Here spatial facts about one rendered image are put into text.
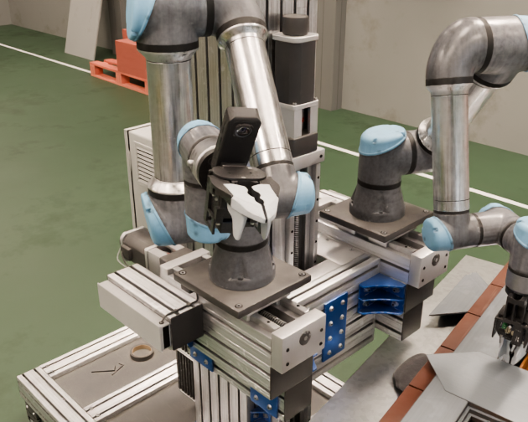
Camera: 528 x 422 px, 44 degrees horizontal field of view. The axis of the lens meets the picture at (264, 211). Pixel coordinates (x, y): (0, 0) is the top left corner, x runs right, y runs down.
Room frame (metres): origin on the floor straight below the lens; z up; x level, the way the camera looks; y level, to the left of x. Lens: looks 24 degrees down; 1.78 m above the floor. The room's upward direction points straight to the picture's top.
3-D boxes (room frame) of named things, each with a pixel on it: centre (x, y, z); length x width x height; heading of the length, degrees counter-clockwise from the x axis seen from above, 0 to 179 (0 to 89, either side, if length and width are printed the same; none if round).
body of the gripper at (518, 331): (1.19, -0.55, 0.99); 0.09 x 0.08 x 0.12; 144
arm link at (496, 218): (1.29, -0.51, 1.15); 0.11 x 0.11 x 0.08; 14
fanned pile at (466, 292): (1.72, -0.64, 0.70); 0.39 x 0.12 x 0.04; 144
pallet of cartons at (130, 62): (7.67, 1.32, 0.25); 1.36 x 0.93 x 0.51; 44
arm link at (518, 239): (1.20, -0.55, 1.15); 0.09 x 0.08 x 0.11; 14
